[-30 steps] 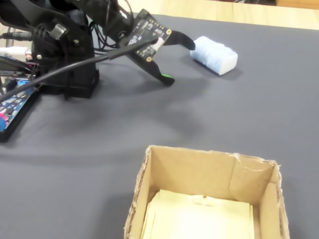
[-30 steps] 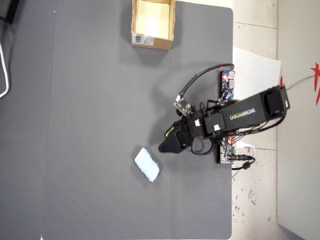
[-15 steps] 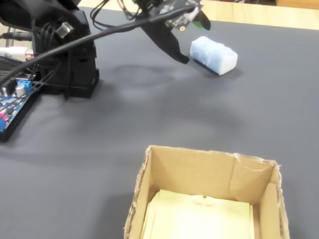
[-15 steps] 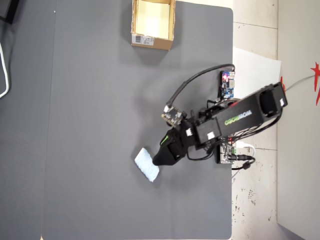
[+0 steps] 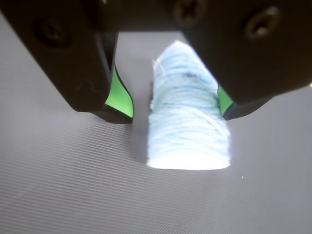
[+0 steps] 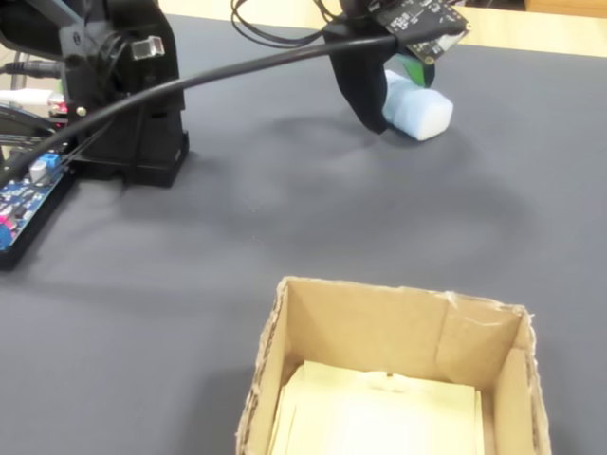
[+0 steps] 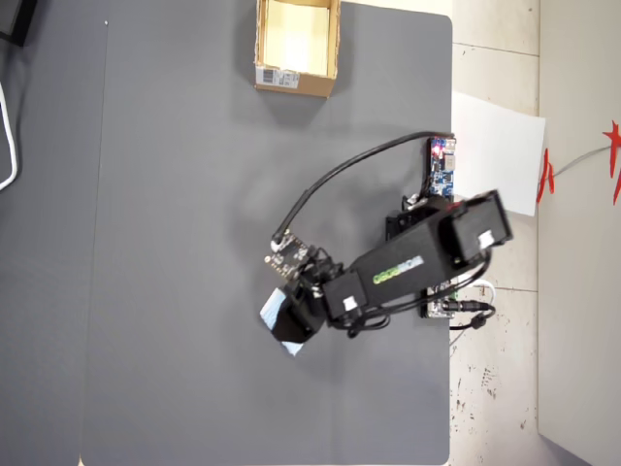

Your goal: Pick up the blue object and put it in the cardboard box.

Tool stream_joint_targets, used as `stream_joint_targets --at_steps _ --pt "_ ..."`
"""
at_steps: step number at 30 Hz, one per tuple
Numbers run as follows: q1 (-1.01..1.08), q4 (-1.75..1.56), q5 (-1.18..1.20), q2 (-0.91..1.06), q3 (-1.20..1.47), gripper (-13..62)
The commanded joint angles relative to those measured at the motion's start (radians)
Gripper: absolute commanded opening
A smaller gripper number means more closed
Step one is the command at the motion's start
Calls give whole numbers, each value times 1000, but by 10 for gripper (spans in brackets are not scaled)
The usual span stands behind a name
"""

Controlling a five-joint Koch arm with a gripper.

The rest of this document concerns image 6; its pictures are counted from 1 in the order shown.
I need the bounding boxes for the black camera circuit board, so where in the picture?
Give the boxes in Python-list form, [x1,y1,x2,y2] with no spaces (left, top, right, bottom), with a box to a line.
[369,0,473,65]

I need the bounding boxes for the clear plastic wire connector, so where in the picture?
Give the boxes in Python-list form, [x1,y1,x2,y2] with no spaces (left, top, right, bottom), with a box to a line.
[130,36,165,61]

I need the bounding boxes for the black barrel power plug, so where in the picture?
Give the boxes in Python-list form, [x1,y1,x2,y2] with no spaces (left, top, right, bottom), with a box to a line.
[0,60,64,80]

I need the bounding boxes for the blue controller circuit board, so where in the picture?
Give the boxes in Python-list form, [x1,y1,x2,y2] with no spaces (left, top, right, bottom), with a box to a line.
[0,152,73,252]

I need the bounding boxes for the white and blue sponge block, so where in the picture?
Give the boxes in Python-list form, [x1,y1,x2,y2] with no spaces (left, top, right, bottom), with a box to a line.
[381,69,454,142]

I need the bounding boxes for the white usb plug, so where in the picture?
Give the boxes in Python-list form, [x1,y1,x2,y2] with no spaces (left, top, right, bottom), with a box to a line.
[0,89,66,107]

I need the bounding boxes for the thick black camera cable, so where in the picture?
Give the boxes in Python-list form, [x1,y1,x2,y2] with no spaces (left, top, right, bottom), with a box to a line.
[0,35,397,191]

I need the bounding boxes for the brown cardboard box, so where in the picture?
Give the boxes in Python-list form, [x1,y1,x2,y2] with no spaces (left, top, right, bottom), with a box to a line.
[235,276,554,455]

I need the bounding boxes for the black board holder plate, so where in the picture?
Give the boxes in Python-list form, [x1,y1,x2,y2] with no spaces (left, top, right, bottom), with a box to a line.
[0,163,80,275]

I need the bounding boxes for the dark grey table mat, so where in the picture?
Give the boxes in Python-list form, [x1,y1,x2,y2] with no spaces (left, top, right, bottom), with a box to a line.
[0,13,607,455]

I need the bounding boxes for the pale yellow paper sheets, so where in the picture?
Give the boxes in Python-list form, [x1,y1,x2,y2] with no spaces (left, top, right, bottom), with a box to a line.
[267,359,486,455]

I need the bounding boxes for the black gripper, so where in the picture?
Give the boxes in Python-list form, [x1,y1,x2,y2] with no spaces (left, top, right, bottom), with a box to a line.
[325,0,436,137]

